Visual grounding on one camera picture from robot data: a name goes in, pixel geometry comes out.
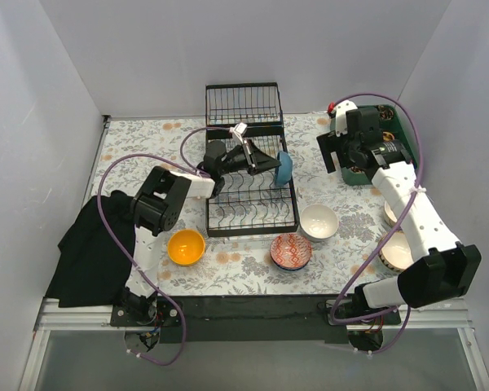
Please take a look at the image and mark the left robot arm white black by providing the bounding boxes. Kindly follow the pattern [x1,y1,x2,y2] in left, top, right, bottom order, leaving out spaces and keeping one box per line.
[126,139,281,326]

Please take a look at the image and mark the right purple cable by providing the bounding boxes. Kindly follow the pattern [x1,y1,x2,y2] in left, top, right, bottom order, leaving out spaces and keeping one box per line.
[328,92,425,352]

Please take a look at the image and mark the black cloth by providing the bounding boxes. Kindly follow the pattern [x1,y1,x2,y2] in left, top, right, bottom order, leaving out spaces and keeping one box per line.
[45,197,132,308]

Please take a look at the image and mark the blue patterned bowl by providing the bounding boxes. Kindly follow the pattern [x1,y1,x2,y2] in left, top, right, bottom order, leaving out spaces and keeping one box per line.
[275,264,306,272]

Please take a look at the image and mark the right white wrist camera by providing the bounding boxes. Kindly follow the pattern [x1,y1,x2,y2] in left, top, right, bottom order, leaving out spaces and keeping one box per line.
[327,99,358,137]

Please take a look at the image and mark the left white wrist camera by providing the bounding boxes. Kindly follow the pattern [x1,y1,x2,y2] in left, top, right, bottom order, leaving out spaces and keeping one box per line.
[229,122,249,153]

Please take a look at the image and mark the black wire dish rack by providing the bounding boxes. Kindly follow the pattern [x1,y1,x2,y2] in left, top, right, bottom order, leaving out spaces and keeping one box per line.
[199,82,299,237]

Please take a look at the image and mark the white bowl far right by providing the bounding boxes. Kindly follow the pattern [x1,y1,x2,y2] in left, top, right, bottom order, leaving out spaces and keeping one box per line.
[383,201,398,226]

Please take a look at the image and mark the green compartment organizer tray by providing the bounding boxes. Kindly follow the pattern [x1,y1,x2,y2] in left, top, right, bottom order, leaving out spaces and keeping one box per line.
[341,105,416,186]

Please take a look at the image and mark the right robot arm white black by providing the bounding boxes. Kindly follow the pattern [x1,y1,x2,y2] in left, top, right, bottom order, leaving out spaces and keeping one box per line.
[317,102,482,324]

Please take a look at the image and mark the white bowl patterned rim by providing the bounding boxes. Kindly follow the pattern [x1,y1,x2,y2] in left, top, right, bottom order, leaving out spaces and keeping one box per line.
[379,231,413,272]

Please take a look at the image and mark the aluminium frame rail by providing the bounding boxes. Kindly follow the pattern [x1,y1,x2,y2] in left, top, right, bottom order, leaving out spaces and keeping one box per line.
[19,299,489,390]

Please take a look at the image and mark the yellow bowl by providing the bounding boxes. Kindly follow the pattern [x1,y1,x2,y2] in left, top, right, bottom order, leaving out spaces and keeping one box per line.
[167,230,205,266]

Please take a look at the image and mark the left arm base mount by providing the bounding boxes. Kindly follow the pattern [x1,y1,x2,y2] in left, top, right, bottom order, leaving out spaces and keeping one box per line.
[109,288,182,353]

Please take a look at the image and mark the yellow bands in tray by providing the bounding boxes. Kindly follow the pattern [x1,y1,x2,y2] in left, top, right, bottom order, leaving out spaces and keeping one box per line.
[382,131,397,143]

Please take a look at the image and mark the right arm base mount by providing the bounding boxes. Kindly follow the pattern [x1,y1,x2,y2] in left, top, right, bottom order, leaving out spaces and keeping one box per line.
[316,299,402,356]

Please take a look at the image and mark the plain white bowl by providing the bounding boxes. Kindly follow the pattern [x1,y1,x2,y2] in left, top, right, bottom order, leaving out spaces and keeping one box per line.
[300,204,339,242]

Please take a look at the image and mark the black front base bar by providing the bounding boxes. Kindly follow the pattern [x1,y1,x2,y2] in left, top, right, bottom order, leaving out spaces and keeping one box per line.
[175,295,348,344]

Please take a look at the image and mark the red patterned bowl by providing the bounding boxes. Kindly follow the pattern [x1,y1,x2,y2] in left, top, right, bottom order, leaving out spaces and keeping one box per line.
[270,233,312,267]

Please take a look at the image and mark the blue ceramic bowl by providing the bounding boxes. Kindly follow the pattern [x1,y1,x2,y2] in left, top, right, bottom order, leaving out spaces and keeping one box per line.
[274,151,293,187]

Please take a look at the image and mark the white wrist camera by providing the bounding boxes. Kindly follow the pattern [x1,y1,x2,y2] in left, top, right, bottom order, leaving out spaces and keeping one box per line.
[327,99,358,137]
[229,122,249,153]

